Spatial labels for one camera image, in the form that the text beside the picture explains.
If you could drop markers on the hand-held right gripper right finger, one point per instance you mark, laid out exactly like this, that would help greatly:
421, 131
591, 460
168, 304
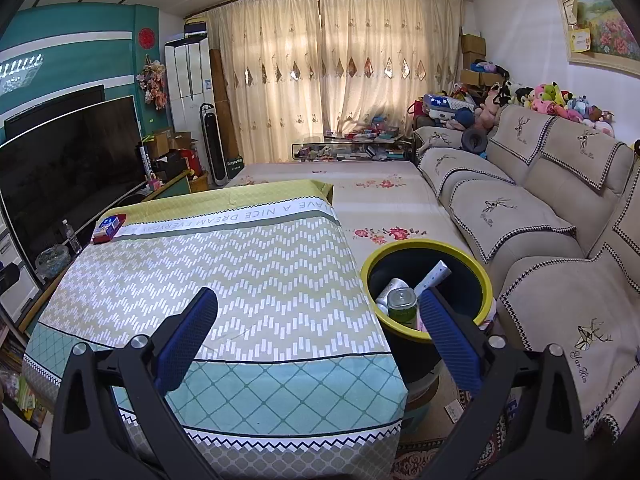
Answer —
450, 340

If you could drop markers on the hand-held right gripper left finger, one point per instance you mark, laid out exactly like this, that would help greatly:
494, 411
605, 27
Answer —
187, 340

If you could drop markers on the green drink can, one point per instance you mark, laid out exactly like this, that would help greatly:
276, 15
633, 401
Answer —
402, 310

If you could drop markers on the yellow-rimmed dark waste bin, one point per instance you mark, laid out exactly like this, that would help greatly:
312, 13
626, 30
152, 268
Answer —
465, 280

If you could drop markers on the silver tube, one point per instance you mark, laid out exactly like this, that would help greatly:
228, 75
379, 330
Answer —
435, 275

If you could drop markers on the white pill bottle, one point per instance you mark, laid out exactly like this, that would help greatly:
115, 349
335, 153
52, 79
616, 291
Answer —
387, 292

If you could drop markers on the white drawer unit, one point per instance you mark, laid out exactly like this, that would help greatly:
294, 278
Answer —
27, 292

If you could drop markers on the glass ashtray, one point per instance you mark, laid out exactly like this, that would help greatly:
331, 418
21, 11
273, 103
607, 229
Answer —
52, 260

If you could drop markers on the clear water bottle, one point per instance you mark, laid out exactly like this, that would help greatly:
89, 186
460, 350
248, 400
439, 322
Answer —
72, 240

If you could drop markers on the zigzag patterned tablecloth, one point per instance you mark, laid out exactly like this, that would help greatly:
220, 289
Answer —
250, 270

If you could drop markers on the bookshelf with books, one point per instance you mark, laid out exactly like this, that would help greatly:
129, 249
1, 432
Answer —
20, 390

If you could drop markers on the blue and red packet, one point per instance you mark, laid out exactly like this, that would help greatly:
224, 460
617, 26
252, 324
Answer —
110, 225

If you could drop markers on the red patterned rug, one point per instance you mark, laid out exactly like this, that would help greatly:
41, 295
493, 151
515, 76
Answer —
425, 455

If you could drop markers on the black flat television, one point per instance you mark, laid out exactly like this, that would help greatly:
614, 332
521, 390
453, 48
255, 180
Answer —
65, 175

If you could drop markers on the teal television cabinet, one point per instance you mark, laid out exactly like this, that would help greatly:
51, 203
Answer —
172, 187

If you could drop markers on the yellow basket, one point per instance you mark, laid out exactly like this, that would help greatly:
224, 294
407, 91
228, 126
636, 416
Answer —
199, 182

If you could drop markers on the floral bedsheet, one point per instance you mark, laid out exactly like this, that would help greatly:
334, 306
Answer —
375, 200

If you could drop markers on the dark green box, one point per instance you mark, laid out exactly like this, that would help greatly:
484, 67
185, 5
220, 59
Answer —
235, 167

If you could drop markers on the red fire extinguisher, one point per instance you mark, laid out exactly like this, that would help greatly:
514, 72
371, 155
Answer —
195, 160

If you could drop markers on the tall black box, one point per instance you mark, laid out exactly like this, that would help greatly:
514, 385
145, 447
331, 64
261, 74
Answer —
145, 160

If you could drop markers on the beige sofa with deer covers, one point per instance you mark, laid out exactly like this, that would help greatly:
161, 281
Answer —
540, 180

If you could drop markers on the tower fan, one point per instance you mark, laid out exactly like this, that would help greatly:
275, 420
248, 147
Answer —
212, 145

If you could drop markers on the cardboard box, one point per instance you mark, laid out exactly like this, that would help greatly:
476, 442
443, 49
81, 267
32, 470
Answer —
165, 142

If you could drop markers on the grey neck pillow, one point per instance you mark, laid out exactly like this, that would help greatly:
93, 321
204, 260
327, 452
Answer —
474, 141

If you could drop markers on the glass coffee table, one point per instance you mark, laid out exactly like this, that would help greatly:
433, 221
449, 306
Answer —
350, 141

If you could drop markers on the blue star-print pillow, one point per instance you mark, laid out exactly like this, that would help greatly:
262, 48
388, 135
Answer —
445, 104

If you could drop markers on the brown cardboard sheet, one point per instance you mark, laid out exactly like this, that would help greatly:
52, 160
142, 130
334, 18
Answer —
225, 105

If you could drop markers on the artificial flower decoration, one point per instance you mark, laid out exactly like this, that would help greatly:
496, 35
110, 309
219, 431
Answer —
152, 82

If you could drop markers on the pile of plush toys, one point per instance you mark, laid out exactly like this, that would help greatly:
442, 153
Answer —
545, 97

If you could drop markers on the white standing air conditioner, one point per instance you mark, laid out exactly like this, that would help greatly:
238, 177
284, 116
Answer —
190, 75

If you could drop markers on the cream embroidered curtain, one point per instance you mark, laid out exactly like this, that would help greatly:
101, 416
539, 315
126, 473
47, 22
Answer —
390, 50
265, 75

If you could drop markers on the stack of cardboard boxes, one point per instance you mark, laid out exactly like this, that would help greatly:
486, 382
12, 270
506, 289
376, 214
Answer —
472, 45

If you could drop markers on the dark blue box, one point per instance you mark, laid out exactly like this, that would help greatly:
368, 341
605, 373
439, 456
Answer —
196, 27

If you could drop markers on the framed flower painting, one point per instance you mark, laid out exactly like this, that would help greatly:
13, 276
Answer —
610, 25

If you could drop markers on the black wall panel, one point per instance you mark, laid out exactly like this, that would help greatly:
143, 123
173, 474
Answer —
55, 105

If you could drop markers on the red round wall ornament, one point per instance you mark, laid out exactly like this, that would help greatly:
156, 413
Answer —
146, 37

